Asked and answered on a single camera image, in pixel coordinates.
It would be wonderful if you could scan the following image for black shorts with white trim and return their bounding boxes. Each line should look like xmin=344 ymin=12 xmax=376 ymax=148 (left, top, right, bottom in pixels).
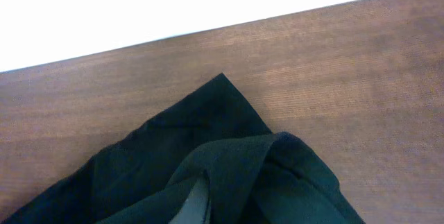
xmin=8 ymin=74 xmax=362 ymax=223

